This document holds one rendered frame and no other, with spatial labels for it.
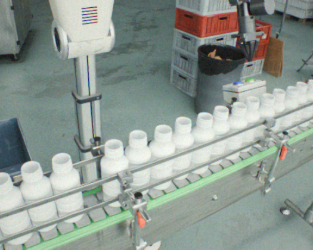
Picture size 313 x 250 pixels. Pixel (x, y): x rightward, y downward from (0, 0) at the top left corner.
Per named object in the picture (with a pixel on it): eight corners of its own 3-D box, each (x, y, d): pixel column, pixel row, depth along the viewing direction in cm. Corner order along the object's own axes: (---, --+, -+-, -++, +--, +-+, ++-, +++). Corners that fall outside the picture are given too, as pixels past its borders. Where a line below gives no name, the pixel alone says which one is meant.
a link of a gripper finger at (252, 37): (262, 61, 100) (260, 33, 98) (247, 63, 97) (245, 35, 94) (247, 60, 106) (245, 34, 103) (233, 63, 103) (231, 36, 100)
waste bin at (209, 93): (209, 129, 275) (220, 63, 240) (181, 106, 307) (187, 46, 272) (244, 117, 295) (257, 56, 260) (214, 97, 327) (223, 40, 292)
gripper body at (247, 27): (265, 36, 99) (263, 15, 97) (244, 39, 95) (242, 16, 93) (250, 37, 105) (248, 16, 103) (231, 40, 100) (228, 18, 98)
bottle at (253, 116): (232, 139, 93) (243, 92, 84) (251, 143, 92) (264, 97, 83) (230, 150, 89) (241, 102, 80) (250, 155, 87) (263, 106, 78)
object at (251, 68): (231, 82, 361) (234, 65, 349) (208, 69, 389) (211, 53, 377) (262, 73, 390) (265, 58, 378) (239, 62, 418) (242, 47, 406)
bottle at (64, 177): (90, 213, 67) (83, 158, 58) (70, 228, 63) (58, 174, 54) (73, 200, 70) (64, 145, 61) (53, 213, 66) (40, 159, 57)
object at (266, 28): (238, 47, 337) (241, 29, 325) (213, 37, 365) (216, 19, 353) (269, 41, 366) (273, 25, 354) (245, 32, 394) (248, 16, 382)
